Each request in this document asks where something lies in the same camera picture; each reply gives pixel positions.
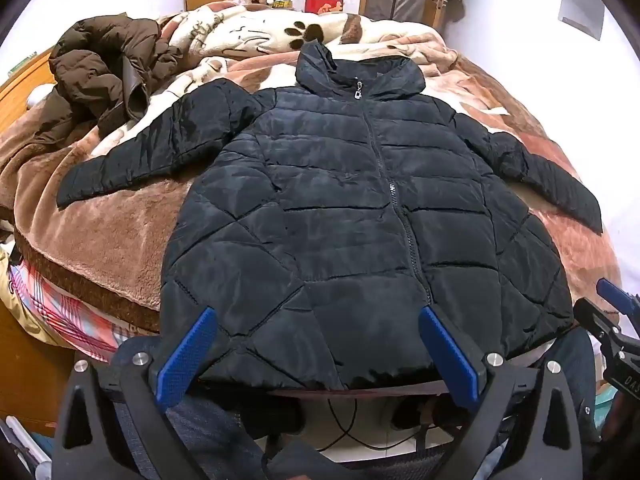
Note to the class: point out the plaid bedsheet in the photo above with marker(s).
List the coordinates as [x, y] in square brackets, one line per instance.
[60, 300]

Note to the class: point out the red gift box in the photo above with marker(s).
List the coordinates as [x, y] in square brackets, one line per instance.
[325, 6]

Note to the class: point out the black puffer jacket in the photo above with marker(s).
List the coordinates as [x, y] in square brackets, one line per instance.
[325, 210]

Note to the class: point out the white wall recess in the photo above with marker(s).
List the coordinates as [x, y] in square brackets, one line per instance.
[582, 7]

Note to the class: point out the person's leg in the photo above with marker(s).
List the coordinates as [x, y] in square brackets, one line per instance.
[215, 440]
[572, 380]

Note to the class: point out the wooden headboard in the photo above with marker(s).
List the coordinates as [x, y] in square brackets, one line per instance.
[20, 90]

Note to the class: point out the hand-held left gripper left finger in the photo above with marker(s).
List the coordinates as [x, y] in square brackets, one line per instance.
[187, 355]

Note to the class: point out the brown puffer jacket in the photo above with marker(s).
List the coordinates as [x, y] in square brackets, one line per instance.
[100, 55]

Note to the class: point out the person's right leg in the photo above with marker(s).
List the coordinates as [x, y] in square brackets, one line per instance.
[572, 380]

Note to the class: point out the person's left leg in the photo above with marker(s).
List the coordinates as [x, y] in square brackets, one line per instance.
[215, 440]

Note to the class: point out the green box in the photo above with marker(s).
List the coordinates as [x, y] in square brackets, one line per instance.
[22, 64]

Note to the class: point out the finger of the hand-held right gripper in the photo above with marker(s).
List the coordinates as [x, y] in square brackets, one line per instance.
[612, 290]
[597, 320]

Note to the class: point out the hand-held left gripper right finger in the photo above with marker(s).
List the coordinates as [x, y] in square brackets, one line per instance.
[450, 355]

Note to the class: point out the brown paw print blanket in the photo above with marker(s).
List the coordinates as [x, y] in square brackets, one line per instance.
[125, 240]

